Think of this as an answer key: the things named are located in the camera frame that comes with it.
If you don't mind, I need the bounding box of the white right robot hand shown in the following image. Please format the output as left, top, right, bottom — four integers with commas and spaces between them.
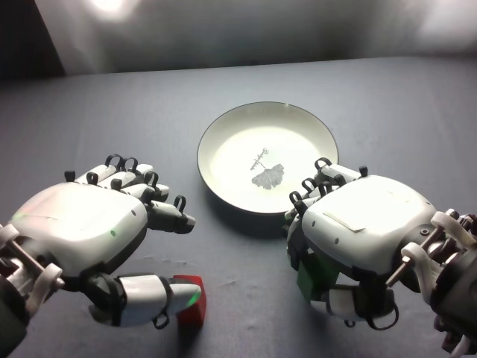
282, 157, 437, 331

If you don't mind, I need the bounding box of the grey table cloth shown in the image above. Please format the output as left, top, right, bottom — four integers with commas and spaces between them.
0, 55, 477, 358

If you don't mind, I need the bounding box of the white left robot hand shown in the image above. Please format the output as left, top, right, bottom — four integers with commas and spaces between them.
7, 153, 205, 330

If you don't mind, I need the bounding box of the small red object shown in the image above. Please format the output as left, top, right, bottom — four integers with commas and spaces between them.
173, 274, 207, 326

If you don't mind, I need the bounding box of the green cube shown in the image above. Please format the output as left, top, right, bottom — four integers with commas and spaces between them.
296, 256, 341, 304

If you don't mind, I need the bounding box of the white plate with dark rim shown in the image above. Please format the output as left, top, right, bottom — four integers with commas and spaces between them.
196, 101, 340, 216

